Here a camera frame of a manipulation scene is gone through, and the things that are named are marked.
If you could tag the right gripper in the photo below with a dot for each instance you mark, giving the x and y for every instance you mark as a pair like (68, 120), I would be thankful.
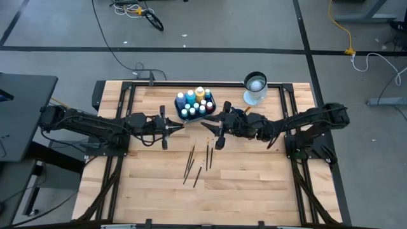
(227, 106)

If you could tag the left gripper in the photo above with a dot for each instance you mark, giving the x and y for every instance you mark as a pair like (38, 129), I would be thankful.
(163, 143)

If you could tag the small emerald green paint bottle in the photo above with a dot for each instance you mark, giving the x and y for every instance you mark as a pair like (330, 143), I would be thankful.
(184, 113)

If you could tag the small crimson paint bottle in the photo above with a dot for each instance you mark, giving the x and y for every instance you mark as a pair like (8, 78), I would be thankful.
(209, 106)

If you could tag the small teal paint bottle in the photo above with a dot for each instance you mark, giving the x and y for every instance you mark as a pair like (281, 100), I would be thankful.
(202, 110)

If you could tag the teal plastic bin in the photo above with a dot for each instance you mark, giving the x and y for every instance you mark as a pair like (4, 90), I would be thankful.
(195, 120)

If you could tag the small red paint bottle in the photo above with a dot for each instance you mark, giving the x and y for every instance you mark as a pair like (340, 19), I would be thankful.
(203, 102)

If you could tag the small black paint bottle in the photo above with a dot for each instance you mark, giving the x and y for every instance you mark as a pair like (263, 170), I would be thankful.
(192, 111)

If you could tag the small bright green paint bottle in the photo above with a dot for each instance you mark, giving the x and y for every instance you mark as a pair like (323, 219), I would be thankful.
(187, 106)

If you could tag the small cobalt blue paint bottle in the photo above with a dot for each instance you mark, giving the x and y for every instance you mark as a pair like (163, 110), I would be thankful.
(196, 106)

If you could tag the large purple paint bottle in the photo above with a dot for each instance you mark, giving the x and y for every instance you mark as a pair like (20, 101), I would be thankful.
(180, 101)

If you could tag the dark blue plastic cup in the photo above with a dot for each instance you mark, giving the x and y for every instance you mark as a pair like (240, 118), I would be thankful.
(240, 112)

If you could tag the small cyan paint bottle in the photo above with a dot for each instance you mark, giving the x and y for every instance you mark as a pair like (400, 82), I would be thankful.
(207, 94)

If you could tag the large yellow paint bottle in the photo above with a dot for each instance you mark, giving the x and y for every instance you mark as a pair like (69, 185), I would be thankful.
(199, 94)

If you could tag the large turquoise paint bottle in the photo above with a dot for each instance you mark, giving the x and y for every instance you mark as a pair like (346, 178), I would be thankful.
(190, 98)

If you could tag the orange-bristle paintbrush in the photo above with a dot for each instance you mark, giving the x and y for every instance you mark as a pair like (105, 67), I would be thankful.
(247, 109)

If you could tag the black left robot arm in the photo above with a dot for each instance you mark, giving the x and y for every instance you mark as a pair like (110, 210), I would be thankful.
(95, 124)

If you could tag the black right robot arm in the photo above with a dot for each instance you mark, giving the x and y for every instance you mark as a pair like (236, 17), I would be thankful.
(311, 119)

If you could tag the clear glass jar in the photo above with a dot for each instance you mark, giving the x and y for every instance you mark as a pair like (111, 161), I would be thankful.
(256, 87)

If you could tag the black table end panel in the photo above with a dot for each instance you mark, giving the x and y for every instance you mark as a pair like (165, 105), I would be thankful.
(98, 95)

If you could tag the black side desk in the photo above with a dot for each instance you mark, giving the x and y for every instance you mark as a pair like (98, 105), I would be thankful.
(25, 111)

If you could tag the grey desk foot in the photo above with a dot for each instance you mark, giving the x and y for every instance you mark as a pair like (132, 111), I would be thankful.
(365, 19)
(388, 101)

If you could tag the black aluminium table frame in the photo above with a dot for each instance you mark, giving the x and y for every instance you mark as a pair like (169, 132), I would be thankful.
(206, 85)

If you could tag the black camera post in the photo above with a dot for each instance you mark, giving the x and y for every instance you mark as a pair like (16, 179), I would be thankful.
(151, 78)

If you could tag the black desk leg frame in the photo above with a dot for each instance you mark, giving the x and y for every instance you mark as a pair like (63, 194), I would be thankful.
(54, 156)

